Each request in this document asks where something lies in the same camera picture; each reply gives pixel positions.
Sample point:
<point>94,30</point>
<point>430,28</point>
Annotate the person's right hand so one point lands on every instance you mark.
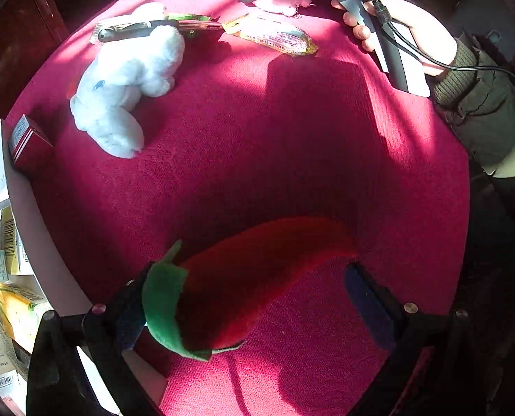
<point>426,34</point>

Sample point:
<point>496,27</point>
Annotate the red box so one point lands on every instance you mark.
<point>32,147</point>

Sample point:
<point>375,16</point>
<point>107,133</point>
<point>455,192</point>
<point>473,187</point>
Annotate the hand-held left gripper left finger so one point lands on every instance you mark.
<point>129,316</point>

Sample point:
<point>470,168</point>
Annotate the red chili plush toy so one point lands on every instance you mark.
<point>249,277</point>

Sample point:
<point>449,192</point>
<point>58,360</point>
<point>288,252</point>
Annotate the person's right forearm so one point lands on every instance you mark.
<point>487,108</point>

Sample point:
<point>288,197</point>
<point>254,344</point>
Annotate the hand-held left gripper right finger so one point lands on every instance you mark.
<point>370,307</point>

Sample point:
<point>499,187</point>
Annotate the black pen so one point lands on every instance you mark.
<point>127,32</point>

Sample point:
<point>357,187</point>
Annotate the yellow snack packet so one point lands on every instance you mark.
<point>275,37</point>

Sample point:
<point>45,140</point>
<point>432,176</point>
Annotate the green and yellow box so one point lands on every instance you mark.
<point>19,312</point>

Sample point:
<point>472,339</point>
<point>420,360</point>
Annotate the white plush toy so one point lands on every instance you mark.
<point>123,78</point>

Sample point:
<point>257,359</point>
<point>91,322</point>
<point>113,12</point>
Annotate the dark red wooden wardrobe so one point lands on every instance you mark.
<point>15,17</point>

